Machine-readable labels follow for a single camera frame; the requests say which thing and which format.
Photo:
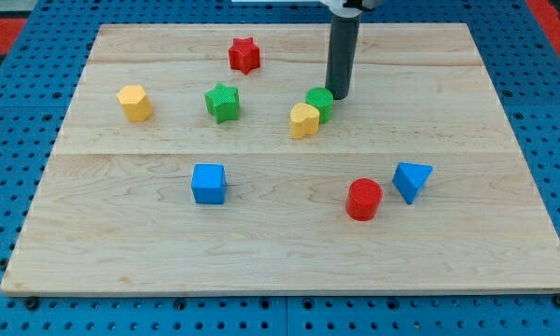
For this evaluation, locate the yellow heart block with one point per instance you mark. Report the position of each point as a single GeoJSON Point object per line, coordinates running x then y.
{"type": "Point", "coordinates": [304, 120]}

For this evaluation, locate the blue cube block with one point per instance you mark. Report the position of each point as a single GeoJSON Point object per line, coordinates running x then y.
{"type": "Point", "coordinates": [208, 183]}

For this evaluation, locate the green cylinder block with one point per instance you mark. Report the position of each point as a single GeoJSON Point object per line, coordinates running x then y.
{"type": "Point", "coordinates": [322, 99]}

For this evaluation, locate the green star block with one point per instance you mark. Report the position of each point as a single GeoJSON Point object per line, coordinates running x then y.
{"type": "Point", "coordinates": [223, 103]}

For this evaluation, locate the red cylinder block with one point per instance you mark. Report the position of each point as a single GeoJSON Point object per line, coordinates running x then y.
{"type": "Point", "coordinates": [363, 199]}

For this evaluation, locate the red star block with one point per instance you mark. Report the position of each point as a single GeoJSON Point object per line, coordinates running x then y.
{"type": "Point", "coordinates": [244, 55]}

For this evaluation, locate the blue triangle block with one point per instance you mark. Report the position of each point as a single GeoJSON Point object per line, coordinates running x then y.
{"type": "Point", "coordinates": [409, 178]}

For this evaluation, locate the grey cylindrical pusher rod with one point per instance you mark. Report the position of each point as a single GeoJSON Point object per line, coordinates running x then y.
{"type": "Point", "coordinates": [341, 54]}

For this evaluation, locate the yellow hexagon block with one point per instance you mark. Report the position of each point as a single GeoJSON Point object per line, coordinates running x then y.
{"type": "Point", "coordinates": [135, 103]}

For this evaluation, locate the light wooden board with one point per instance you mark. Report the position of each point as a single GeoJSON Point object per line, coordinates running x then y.
{"type": "Point", "coordinates": [114, 214]}

